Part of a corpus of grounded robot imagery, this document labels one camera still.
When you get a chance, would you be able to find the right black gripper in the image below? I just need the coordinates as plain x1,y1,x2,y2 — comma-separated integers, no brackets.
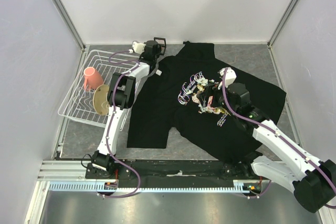
196,80,238,116

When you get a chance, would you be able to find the black printed t-shirt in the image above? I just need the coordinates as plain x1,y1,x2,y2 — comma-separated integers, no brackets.
126,40,287,163

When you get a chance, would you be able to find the small white brooch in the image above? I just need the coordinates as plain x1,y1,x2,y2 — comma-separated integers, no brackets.
156,69,162,76

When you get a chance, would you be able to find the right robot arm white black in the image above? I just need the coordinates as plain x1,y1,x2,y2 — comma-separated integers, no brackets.
197,82,335,213

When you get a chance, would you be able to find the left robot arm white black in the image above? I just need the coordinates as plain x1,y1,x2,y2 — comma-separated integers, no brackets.
91,37,166,178

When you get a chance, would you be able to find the small black open box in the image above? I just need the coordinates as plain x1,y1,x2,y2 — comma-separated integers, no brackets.
153,37,167,56

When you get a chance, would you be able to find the tan round plate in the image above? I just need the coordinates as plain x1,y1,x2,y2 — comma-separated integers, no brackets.
93,84,110,115

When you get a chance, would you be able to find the pink plastic cup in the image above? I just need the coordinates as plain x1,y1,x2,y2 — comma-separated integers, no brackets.
83,67,104,91

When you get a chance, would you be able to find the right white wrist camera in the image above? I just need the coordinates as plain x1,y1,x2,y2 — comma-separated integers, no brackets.
218,67,237,88

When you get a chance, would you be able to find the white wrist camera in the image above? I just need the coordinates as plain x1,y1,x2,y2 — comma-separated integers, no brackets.
129,41,146,54
218,67,237,88

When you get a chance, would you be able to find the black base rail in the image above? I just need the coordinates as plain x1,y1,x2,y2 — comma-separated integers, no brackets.
85,159,266,182

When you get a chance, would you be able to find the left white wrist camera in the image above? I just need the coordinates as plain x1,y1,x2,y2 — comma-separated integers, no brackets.
129,41,146,54

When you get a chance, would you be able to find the white wire basket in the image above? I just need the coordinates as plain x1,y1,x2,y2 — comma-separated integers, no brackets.
58,50,139,127

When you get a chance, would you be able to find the toothed aluminium cable rail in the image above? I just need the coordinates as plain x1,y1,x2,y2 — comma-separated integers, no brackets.
49,181,249,193

